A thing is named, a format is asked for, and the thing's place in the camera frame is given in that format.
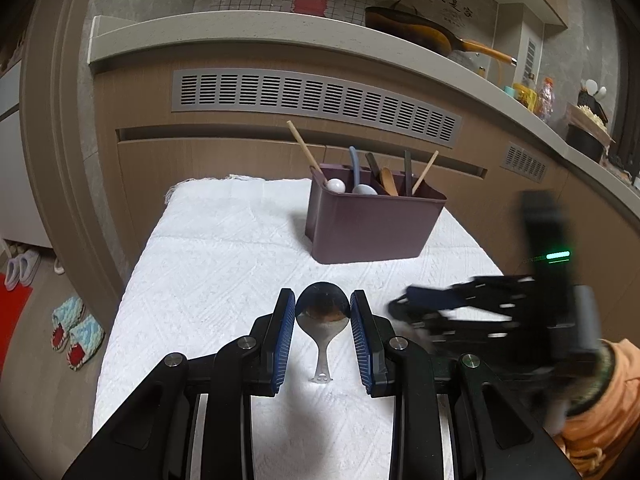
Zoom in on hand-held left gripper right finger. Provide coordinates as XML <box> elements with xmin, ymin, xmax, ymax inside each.
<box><xmin>350</xmin><ymin>288</ymin><xmax>583</xmax><ymax>480</ymax></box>

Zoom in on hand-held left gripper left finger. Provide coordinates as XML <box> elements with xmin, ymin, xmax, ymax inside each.
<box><xmin>62</xmin><ymin>287</ymin><xmax>297</xmax><ymax>480</ymax></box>

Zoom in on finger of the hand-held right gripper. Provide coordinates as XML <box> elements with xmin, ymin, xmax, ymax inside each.
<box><xmin>406</xmin><ymin>274</ymin><xmax>539</xmax><ymax>314</ymax></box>
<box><xmin>390</xmin><ymin>304</ymin><xmax>524</xmax><ymax>347</ymax></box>

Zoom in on smiley handle metal spoon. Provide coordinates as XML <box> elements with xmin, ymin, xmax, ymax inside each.
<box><xmin>295</xmin><ymin>282</ymin><xmax>352</xmax><ymax>385</ymax></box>

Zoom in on purple plastic utensil holder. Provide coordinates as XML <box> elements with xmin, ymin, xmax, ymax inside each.
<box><xmin>306</xmin><ymin>162</ymin><xmax>447</xmax><ymax>265</ymax></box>

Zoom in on wooden chopstick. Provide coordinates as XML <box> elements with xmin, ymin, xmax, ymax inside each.
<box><xmin>412</xmin><ymin>150</ymin><xmax>440</xmax><ymax>196</ymax></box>
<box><xmin>286</xmin><ymin>120</ymin><xmax>326</xmax><ymax>178</ymax></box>

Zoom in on wooden spoon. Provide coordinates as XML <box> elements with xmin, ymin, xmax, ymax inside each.
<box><xmin>380</xmin><ymin>166</ymin><xmax>401</xmax><ymax>197</ymax></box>

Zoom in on blue grey spoon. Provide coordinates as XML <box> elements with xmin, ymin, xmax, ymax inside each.
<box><xmin>348</xmin><ymin>146</ymin><xmax>364</xmax><ymax>193</ymax></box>

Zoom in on person's right forearm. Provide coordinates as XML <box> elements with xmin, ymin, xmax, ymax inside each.
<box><xmin>555</xmin><ymin>337</ymin><xmax>640</xmax><ymax>480</ymax></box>

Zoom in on black holder white utensils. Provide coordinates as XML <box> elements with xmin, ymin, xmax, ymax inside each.
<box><xmin>577</xmin><ymin>79</ymin><xmax>610</xmax><ymax>126</ymax></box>

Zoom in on white towel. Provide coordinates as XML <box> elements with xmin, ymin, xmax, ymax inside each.
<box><xmin>92</xmin><ymin>175</ymin><xmax>506</xmax><ymax>480</ymax></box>

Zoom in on small grey vent grille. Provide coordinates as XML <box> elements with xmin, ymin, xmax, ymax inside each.
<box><xmin>500</xmin><ymin>142</ymin><xmax>548</xmax><ymax>181</ymax></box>

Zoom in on black pot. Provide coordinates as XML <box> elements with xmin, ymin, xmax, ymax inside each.
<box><xmin>566</xmin><ymin>125</ymin><xmax>607</xmax><ymax>163</ymax></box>

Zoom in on plastic bottle orange cap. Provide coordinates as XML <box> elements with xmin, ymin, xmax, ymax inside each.
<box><xmin>536</xmin><ymin>77</ymin><xmax>557</xmax><ymax>121</ymax></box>

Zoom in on wooden kitchen cabinet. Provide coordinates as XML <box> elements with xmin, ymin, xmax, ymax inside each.
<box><xmin>90</xmin><ymin>55</ymin><xmax>640</xmax><ymax>341</ymax></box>

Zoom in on blue knit slipper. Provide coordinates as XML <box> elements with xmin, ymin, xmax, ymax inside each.
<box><xmin>66</xmin><ymin>316</ymin><xmax>106</xmax><ymax>372</ymax></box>
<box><xmin>51</xmin><ymin>296</ymin><xmax>86</xmax><ymax>353</ymax></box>

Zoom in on large grey vent grille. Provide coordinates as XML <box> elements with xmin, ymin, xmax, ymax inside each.
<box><xmin>172</xmin><ymin>69</ymin><xmax>463</xmax><ymax>148</ymax></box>

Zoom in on pale lilac slipper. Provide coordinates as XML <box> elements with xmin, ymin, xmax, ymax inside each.
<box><xmin>17</xmin><ymin>249</ymin><xmax>42</xmax><ymax>286</ymax></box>
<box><xmin>4</xmin><ymin>255</ymin><xmax>23</xmax><ymax>292</ymax></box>

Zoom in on red floor mat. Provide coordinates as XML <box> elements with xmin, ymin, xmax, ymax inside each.
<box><xmin>0</xmin><ymin>272</ymin><xmax>33</xmax><ymax>341</ymax></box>

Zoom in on beige kitchen countertop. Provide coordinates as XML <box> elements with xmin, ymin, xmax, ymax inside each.
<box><xmin>89</xmin><ymin>10</ymin><xmax>640</xmax><ymax>196</ymax></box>

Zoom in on white shelf cabinet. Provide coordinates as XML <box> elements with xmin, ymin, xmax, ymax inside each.
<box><xmin>0</xmin><ymin>55</ymin><xmax>53</xmax><ymax>251</ymax></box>

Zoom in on black wok orange handle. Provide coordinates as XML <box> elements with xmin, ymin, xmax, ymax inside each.
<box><xmin>365</xmin><ymin>6</ymin><xmax>518</xmax><ymax>67</ymax></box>

